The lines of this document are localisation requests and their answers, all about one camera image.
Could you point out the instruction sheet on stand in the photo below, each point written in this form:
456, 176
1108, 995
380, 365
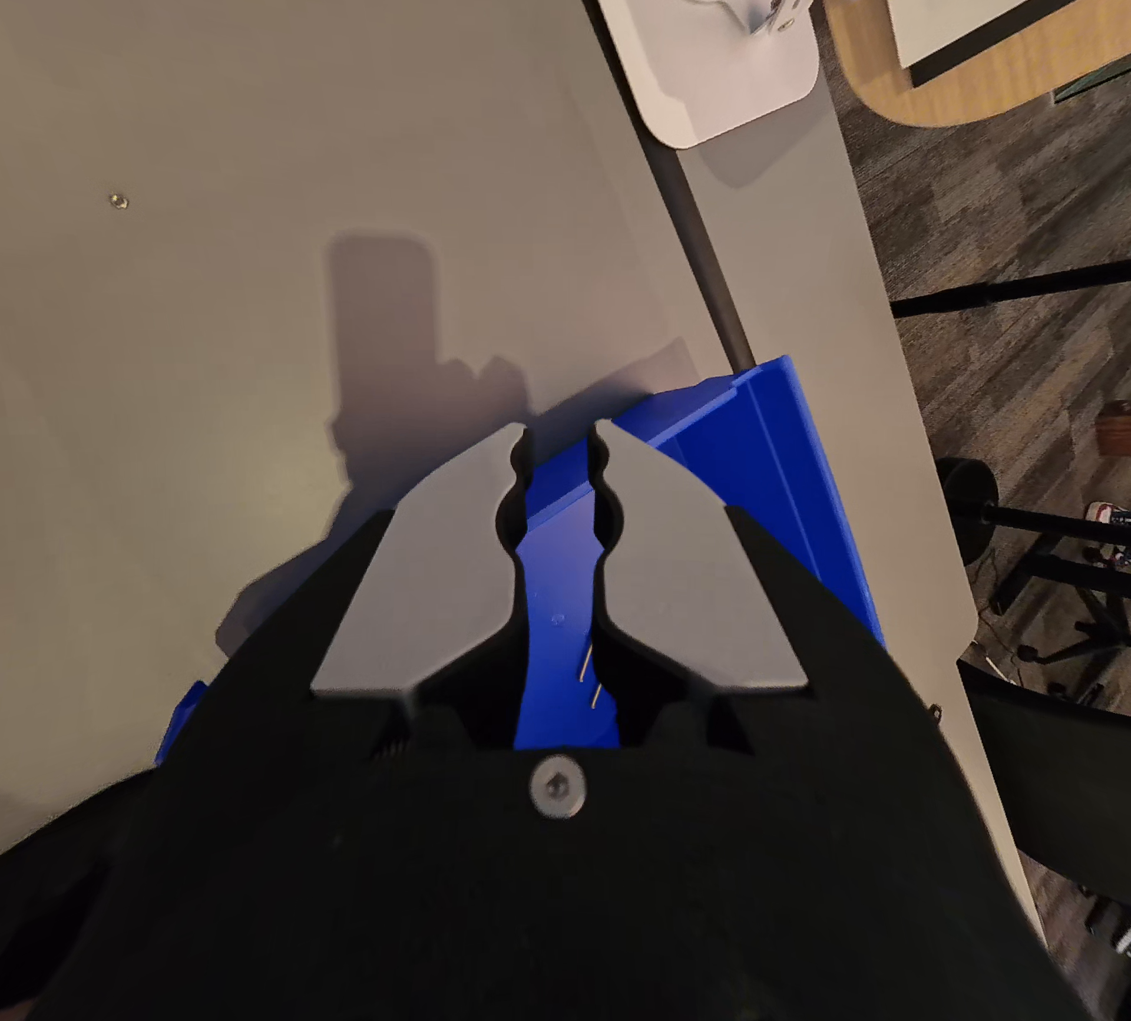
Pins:
972, 84

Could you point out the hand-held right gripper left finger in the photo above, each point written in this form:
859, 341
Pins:
424, 588

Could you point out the white stand base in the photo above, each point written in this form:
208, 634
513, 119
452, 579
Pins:
707, 84

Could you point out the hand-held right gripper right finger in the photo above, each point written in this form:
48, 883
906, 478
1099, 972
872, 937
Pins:
698, 588

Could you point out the black mesh office chair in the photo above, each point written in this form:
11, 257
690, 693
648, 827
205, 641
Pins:
1043, 773

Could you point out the wooden cabinet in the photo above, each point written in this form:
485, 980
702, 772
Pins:
1115, 429

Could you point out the blue plastic bin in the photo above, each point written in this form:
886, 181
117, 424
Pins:
760, 464

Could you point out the black swivel office chair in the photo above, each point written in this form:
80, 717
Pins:
1069, 623

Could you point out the black round stand base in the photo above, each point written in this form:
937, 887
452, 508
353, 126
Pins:
968, 508

